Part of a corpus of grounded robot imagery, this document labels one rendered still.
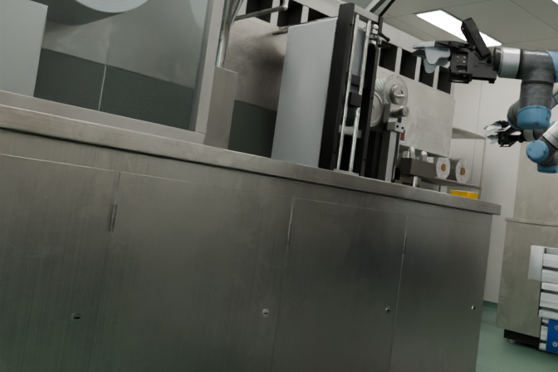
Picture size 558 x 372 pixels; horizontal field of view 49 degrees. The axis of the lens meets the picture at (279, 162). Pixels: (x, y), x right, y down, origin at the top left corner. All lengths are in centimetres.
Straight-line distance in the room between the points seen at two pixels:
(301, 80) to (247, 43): 26
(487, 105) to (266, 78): 531
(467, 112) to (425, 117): 450
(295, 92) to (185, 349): 105
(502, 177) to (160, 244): 604
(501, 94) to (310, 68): 536
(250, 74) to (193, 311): 107
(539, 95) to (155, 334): 105
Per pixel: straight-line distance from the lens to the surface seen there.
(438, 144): 312
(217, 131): 182
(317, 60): 211
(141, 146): 128
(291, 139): 212
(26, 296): 125
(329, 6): 257
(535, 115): 160
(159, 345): 141
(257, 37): 228
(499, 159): 720
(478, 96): 749
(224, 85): 184
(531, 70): 162
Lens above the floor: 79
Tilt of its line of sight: 4 degrees up
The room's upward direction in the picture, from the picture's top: 8 degrees clockwise
